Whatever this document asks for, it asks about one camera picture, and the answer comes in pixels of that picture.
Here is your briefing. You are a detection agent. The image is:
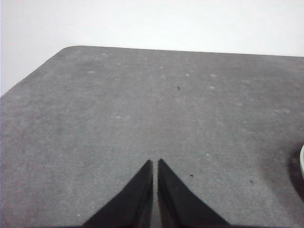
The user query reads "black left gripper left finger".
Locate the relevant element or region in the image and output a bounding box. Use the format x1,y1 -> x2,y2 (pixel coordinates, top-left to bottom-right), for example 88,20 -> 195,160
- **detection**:
82,159 -> 154,227

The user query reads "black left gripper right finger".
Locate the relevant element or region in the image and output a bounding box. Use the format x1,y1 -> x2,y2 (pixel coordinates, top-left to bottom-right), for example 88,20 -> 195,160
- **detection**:
157,158 -> 230,227

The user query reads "green plate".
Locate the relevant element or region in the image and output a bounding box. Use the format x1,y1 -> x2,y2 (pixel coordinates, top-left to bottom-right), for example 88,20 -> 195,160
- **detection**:
299,143 -> 304,177

